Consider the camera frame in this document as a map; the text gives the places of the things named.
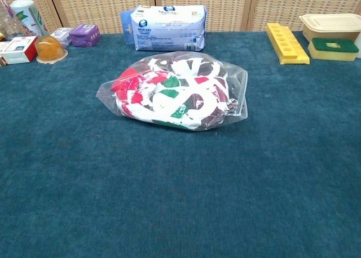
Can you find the pale lilac clear box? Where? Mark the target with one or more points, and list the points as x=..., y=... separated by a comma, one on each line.
x=62, y=34

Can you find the teal carpet table cover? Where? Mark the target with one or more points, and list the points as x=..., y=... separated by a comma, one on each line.
x=180, y=184

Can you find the clear plastic bag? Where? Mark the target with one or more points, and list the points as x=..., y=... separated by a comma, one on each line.
x=242, y=94

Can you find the white blue tissue pack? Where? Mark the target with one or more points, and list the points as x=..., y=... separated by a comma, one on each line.
x=166, y=27

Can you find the wicker folding screen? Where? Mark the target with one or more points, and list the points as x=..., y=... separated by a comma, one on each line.
x=107, y=7

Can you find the orange jelly cup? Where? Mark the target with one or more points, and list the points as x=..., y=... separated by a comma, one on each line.
x=49, y=49

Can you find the green box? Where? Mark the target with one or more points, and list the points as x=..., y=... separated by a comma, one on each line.
x=332, y=51

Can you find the purple small box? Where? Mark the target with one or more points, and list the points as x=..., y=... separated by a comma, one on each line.
x=84, y=35

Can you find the red white green patterned clothes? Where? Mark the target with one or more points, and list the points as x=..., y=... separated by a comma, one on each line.
x=175, y=100

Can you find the beige lidded food container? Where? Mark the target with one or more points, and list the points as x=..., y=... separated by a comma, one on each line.
x=330, y=24

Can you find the white red cardboard box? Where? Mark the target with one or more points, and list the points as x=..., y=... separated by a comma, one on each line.
x=17, y=49

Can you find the yellow holed plastic tray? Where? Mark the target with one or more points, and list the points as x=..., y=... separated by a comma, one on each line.
x=286, y=45

